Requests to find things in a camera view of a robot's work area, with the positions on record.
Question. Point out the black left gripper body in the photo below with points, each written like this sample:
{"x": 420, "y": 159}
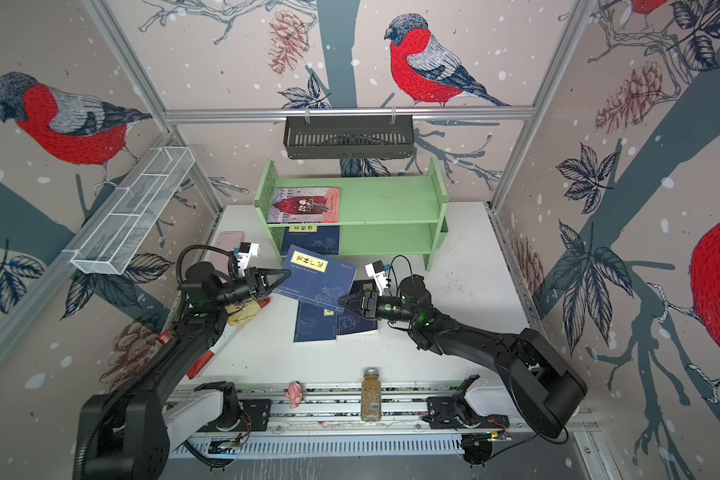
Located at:
{"x": 239, "y": 291}

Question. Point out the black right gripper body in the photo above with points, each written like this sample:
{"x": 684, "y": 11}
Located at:
{"x": 391, "y": 308}

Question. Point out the blue book yellow label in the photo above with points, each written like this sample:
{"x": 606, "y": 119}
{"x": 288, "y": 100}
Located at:
{"x": 321, "y": 240}

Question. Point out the pink Hamlet book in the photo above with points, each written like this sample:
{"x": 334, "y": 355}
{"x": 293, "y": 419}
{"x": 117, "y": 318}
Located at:
{"x": 301, "y": 205}

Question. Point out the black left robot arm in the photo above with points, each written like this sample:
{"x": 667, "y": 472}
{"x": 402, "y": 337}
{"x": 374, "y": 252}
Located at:
{"x": 123, "y": 434}

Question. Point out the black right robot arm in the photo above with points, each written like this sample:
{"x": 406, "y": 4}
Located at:
{"x": 543, "y": 386}

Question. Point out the red snack bag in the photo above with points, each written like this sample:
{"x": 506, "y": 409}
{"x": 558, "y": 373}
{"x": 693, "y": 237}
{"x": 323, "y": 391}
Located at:
{"x": 238, "y": 316}

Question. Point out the pink case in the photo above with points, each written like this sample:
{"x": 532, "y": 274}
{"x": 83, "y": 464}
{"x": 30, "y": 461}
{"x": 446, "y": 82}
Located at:
{"x": 226, "y": 241}

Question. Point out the spice jar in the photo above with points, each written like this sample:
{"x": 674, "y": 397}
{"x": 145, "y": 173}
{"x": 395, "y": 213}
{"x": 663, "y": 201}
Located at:
{"x": 371, "y": 396}

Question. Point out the green wooden shelf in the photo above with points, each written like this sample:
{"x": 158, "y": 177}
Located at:
{"x": 376, "y": 216}

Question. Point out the pink small toy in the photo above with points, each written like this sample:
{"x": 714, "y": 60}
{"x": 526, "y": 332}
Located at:
{"x": 294, "y": 394}

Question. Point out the black hanging basket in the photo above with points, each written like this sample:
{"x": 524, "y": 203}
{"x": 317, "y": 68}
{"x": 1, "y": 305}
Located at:
{"x": 349, "y": 137}

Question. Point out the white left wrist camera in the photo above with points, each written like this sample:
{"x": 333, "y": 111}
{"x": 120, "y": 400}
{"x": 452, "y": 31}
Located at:
{"x": 242, "y": 256}

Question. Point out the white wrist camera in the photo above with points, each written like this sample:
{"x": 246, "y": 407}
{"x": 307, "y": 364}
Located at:
{"x": 379, "y": 272}
{"x": 242, "y": 256}

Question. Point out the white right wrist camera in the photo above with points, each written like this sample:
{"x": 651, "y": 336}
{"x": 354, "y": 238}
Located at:
{"x": 379, "y": 272}

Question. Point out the aluminium rail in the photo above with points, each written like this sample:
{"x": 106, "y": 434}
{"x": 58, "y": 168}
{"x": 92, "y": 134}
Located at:
{"x": 335, "y": 409}

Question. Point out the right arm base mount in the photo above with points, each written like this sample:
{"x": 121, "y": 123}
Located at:
{"x": 456, "y": 412}

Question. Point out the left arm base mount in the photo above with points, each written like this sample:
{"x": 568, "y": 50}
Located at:
{"x": 228, "y": 412}

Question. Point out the white wire mesh basket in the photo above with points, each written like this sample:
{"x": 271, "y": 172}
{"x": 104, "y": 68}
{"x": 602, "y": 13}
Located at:
{"x": 116, "y": 239}

